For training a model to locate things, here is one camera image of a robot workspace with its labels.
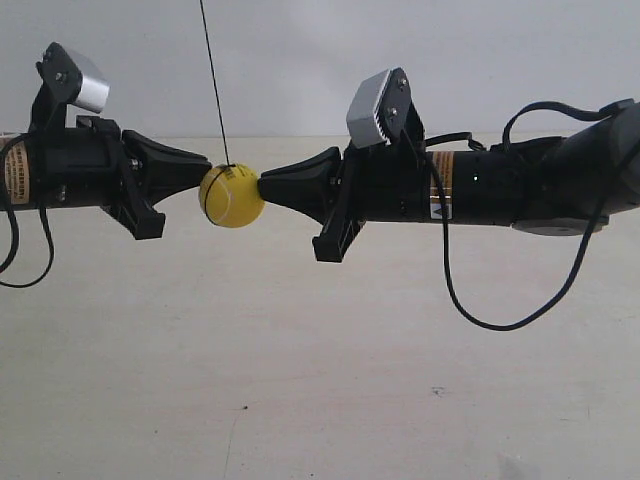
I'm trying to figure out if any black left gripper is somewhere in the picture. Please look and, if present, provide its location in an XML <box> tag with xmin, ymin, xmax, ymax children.
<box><xmin>35</xmin><ymin>116</ymin><xmax>211</xmax><ymax>239</ymax></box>

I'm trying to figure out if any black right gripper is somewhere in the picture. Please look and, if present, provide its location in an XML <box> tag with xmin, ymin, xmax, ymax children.
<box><xmin>258</xmin><ymin>146</ymin><xmax>431</xmax><ymax>263</ymax></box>

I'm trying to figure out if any yellow tennis ball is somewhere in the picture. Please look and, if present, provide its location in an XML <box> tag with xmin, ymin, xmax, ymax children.
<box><xmin>198</xmin><ymin>164</ymin><xmax>265</xmax><ymax>228</ymax></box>

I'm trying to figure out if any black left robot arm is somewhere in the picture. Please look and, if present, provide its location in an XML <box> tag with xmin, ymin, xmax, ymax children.
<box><xmin>1</xmin><ymin>115</ymin><xmax>212</xmax><ymax>240</ymax></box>

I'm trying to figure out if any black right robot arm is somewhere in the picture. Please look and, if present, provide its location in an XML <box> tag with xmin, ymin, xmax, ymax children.
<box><xmin>258</xmin><ymin>100</ymin><xmax>639</xmax><ymax>263</ymax></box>

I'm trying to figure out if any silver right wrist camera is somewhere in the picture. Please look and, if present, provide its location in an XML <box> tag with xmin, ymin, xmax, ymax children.
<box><xmin>346</xmin><ymin>67</ymin><xmax>412</xmax><ymax>149</ymax></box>

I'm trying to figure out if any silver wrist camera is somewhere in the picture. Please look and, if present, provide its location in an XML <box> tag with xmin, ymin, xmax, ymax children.
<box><xmin>346</xmin><ymin>67</ymin><xmax>412</xmax><ymax>149</ymax></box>
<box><xmin>37</xmin><ymin>42</ymin><xmax>110</xmax><ymax>114</ymax></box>

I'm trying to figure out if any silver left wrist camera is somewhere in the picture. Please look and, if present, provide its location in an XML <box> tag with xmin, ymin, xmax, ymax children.
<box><xmin>37</xmin><ymin>42</ymin><xmax>110</xmax><ymax>114</ymax></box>

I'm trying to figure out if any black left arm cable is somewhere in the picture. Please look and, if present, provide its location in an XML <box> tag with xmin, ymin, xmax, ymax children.
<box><xmin>0</xmin><ymin>134</ymin><xmax>55</xmax><ymax>288</ymax></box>

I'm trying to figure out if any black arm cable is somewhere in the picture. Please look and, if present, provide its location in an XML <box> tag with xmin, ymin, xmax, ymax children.
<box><xmin>399</xmin><ymin>101</ymin><xmax>640</xmax><ymax>332</ymax></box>
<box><xmin>0</xmin><ymin>134</ymin><xmax>55</xmax><ymax>288</ymax></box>

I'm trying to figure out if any thin black hanging string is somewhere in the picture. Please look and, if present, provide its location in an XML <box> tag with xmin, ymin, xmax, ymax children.
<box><xmin>199</xmin><ymin>0</ymin><xmax>236</xmax><ymax>168</ymax></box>

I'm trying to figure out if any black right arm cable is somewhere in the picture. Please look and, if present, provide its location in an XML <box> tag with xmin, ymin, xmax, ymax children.
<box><xmin>399</xmin><ymin>101</ymin><xmax>640</xmax><ymax>332</ymax></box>

